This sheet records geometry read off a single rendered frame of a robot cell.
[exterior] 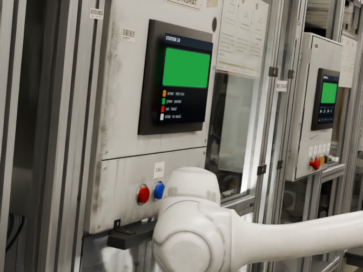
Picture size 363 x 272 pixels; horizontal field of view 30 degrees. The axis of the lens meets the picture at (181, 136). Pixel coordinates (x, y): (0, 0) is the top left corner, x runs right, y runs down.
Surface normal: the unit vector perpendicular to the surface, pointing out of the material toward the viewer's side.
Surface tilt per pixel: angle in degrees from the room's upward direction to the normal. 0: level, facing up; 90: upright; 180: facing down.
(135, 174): 90
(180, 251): 91
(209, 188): 66
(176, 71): 90
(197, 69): 90
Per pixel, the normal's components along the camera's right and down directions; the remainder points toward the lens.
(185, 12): 0.89, 0.14
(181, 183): -0.44, -0.43
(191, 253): -0.18, 0.10
